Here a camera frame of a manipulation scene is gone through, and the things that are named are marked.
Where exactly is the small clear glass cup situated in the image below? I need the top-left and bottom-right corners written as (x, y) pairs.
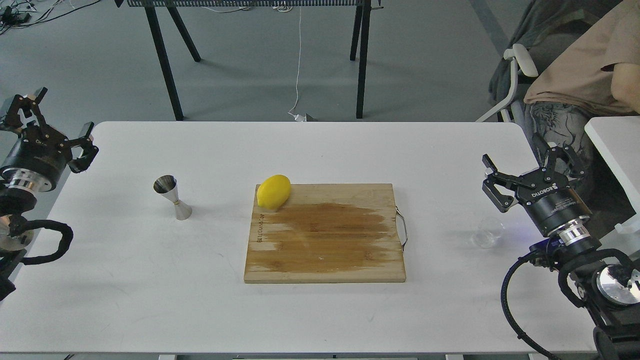
top-left (470, 216), bottom-right (506, 249)

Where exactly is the white side table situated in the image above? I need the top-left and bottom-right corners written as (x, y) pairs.
top-left (585, 115), bottom-right (640, 235)

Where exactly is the floor cable bundle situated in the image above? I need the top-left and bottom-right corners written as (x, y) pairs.
top-left (0, 0), bottom-right (101, 35)

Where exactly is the white power cable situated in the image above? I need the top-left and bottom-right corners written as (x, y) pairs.
top-left (287, 6), bottom-right (312, 123)

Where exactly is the yellow lemon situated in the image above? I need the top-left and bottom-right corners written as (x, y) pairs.
top-left (256, 174), bottom-right (291, 210)

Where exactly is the steel double jigger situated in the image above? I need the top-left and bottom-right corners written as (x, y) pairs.
top-left (153, 174), bottom-right (193, 221)

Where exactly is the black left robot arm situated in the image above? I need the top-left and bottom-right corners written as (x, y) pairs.
top-left (0, 87), bottom-right (99, 300)

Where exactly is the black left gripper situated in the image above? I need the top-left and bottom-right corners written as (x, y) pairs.
top-left (0, 87), bottom-right (99, 194)

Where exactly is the wooden cutting board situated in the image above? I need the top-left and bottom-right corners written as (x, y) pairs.
top-left (243, 183), bottom-right (407, 284)

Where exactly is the black metal table frame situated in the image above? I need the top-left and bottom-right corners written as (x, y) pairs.
top-left (115, 0), bottom-right (384, 121)

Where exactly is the white office chair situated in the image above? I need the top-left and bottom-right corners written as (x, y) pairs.
top-left (476, 43), bottom-right (538, 123)

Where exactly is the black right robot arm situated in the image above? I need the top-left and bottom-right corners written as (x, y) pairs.
top-left (482, 136), bottom-right (640, 360)

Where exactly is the seated person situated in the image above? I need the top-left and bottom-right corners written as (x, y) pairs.
top-left (510, 0), bottom-right (640, 239)

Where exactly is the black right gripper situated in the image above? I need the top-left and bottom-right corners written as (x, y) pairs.
top-left (482, 134), bottom-right (591, 238)

